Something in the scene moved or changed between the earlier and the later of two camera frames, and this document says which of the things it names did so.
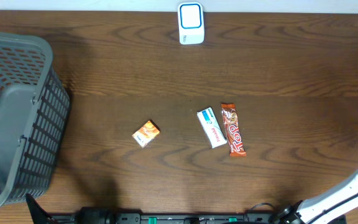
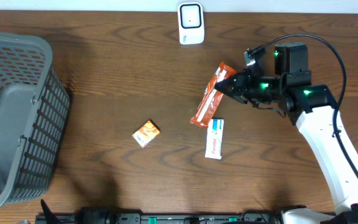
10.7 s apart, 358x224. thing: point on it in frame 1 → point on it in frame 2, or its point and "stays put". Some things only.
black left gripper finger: (38, 214) → (51, 217)
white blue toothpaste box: (214, 129) → (214, 139)
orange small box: (146, 134) stays put
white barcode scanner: (191, 23) stays put
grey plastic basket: (24, 113) stays put
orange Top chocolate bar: (232, 130) → (211, 96)
